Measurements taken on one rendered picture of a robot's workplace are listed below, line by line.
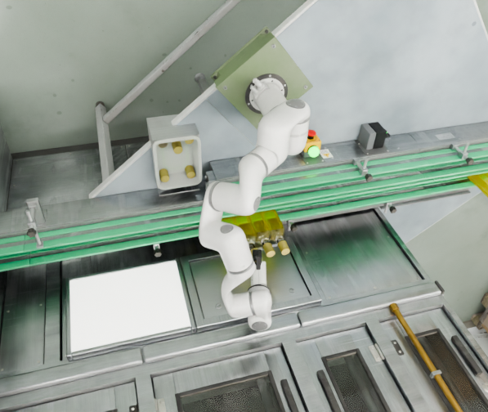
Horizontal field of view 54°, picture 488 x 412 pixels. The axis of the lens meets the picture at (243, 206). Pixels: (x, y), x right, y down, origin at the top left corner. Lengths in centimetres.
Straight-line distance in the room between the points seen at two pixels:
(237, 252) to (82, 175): 127
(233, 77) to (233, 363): 96
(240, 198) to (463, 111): 136
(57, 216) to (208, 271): 60
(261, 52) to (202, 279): 85
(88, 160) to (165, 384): 128
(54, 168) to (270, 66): 128
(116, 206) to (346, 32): 106
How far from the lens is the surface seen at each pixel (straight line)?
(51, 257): 190
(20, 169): 257
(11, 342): 187
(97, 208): 190
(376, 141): 207
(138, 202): 190
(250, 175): 129
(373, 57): 196
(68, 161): 255
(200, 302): 177
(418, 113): 222
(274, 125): 135
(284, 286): 183
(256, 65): 166
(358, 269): 199
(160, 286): 183
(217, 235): 132
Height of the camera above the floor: 227
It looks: 46 degrees down
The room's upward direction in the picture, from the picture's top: 157 degrees clockwise
